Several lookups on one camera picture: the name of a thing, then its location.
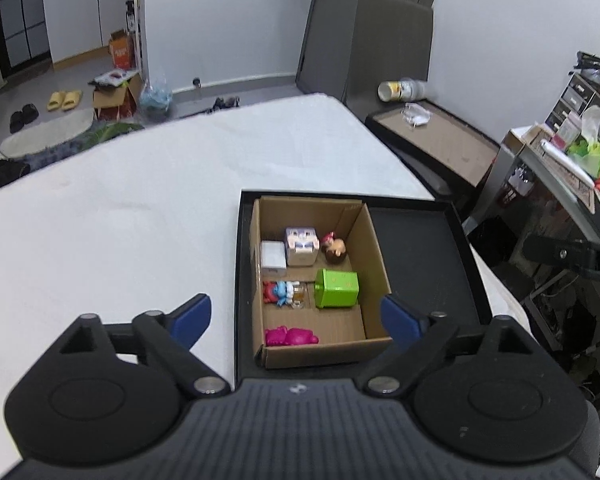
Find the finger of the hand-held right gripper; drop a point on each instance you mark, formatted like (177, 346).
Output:
(560, 254)

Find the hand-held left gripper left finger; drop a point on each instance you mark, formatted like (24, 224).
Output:
(192, 316)

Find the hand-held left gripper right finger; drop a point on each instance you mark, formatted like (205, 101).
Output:
(400, 317)

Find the brown cardboard box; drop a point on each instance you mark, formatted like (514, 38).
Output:
(340, 321)

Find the green box toy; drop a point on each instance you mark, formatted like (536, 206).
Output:
(337, 287)

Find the brown-haired doll figure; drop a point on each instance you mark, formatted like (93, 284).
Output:
(336, 255)

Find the blue monster figure with mug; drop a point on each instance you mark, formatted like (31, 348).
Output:
(281, 290)

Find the white charger plug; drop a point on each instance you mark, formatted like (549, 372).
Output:
(273, 255)

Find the purple cube toy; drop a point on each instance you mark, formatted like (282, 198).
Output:
(302, 255)

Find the pink unicorn figure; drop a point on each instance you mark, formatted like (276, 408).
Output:
(290, 336)

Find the green tissue pack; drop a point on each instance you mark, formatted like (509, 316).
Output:
(590, 157)

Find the grey drawer organizer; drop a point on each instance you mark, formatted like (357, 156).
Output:
(575, 97)

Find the black tray with brown inside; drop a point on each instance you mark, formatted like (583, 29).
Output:
(445, 145)

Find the white face mask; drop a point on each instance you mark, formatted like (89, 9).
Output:
(420, 116)

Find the green patterned cloth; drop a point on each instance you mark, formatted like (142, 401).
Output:
(110, 132)

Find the grey fuzzy mat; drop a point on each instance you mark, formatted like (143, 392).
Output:
(55, 155)

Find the blue plastic bag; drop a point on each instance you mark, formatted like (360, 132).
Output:
(155, 99)

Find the open cardboard box with papers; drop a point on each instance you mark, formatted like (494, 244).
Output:
(112, 105)

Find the white plastic bottle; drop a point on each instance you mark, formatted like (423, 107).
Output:
(402, 90)

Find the round beige rug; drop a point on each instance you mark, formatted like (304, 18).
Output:
(55, 132)

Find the yellow slipper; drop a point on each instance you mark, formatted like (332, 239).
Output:
(72, 100)
(55, 101)

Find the black slipper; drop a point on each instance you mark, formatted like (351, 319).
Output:
(16, 122)
(30, 112)

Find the orange carton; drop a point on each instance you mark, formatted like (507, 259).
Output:
(121, 52)

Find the grey upright panel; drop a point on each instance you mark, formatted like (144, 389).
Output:
(390, 40)

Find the dark upright panel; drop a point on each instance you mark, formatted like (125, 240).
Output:
(325, 25)

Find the white cabinet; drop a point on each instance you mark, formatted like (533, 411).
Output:
(75, 20)

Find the grey desk frame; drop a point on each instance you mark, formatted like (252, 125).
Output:
(565, 192)

